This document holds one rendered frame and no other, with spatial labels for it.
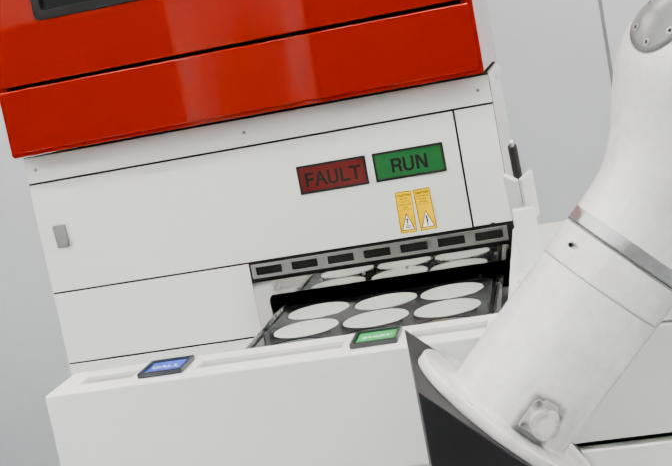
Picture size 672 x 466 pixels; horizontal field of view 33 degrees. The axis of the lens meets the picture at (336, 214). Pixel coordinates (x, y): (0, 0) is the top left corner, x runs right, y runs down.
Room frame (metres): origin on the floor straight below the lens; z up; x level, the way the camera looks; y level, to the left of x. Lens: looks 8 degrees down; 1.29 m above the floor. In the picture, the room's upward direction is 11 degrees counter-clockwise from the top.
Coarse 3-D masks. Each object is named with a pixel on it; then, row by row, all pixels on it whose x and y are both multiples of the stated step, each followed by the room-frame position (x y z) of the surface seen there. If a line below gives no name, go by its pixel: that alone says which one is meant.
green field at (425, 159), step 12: (384, 156) 1.86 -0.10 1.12; (396, 156) 1.86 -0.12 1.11; (408, 156) 1.85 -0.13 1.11; (420, 156) 1.85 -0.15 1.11; (432, 156) 1.85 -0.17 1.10; (384, 168) 1.86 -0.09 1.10; (396, 168) 1.86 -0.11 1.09; (408, 168) 1.86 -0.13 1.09; (420, 168) 1.85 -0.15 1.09; (432, 168) 1.85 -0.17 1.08
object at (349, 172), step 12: (312, 168) 1.89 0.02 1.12; (324, 168) 1.88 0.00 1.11; (336, 168) 1.88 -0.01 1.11; (348, 168) 1.87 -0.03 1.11; (360, 168) 1.87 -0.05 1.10; (300, 180) 1.89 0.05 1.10; (312, 180) 1.89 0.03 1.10; (324, 180) 1.88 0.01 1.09; (336, 180) 1.88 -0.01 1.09; (348, 180) 1.87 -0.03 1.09; (360, 180) 1.87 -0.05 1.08
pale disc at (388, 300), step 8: (376, 296) 1.81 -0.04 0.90; (384, 296) 1.80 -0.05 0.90; (392, 296) 1.78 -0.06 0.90; (400, 296) 1.77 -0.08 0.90; (408, 296) 1.76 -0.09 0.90; (416, 296) 1.75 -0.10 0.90; (360, 304) 1.77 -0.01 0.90; (368, 304) 1.76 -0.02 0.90; (376, 304) 1.75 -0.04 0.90; (384, 304) 1.73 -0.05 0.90; (392, 304) 1.72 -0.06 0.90
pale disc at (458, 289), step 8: (440, 288) 1.78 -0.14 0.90; (448, 288) 1.77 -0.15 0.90; (456, 288) 1.75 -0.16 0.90; (464, 288) 1.74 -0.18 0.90; (472, 288) 1.73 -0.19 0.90; (480, 288) 1.72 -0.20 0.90; (424, 296) 1.74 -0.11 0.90; (432, 296) 1.73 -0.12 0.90; (440, 296) 1.72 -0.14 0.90; (448, 296) 1.71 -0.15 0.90; (456, 296) 1.70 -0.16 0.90
